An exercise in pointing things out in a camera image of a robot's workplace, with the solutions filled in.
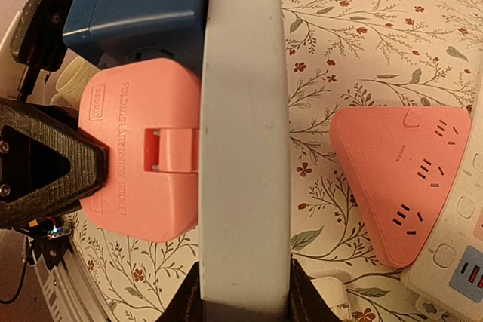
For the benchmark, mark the floral patterned table mat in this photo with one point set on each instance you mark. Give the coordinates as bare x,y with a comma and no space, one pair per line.
365,53

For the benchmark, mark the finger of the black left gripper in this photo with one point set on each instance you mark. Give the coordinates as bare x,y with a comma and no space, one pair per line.
47,163

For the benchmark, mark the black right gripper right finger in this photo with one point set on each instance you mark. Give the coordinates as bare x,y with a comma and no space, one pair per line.
305,303

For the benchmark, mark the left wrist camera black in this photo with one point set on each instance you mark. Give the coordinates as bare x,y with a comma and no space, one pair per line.
37,42

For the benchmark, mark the pink triangular socket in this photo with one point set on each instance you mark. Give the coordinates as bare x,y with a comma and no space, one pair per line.
400,163

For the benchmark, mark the cream pink cup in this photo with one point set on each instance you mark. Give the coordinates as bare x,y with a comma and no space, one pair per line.
72,82

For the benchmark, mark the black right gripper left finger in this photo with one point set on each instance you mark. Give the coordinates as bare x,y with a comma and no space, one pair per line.
186,305

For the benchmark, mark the grey-blue power strip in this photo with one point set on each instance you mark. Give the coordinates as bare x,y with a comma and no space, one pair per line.
244,181

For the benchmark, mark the white power strip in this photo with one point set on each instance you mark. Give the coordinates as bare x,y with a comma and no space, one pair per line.
447,275

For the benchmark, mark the small pink adapter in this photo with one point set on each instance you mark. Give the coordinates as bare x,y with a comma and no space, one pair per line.
147,115

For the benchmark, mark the front aluminium rail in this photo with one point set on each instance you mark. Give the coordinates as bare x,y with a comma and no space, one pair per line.
70,291

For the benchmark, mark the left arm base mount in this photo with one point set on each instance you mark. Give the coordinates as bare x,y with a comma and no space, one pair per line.
49,240

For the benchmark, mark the white cube socket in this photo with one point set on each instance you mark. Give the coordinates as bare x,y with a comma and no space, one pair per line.
333,292

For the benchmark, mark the dark blue cube socket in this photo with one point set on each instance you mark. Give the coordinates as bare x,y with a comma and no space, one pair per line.
110,33

